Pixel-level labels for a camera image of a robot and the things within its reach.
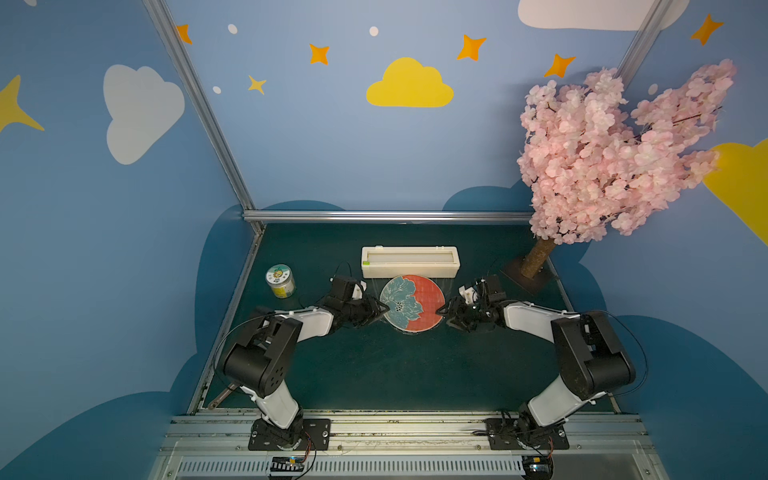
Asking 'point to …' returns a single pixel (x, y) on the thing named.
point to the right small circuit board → (537, 467)
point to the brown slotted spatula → (215, 402)
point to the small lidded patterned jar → (281, 280)
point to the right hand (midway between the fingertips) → (444, 313)
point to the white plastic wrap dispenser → (384, 262)
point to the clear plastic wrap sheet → (445, 284)
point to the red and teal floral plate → (413, 301)
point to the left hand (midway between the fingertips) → (389, 306)
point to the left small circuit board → (287, 463)
